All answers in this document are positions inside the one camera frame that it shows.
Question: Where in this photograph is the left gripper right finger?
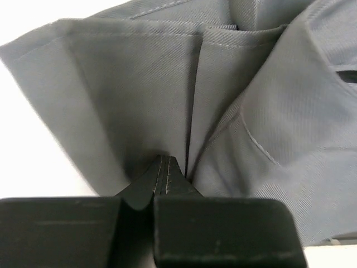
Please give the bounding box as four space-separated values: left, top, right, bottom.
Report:
153 156 307 267

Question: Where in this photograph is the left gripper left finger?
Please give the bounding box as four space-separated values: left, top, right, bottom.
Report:
1 156 167 267

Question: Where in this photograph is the grey skirt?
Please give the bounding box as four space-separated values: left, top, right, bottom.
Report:
1 1 356 245

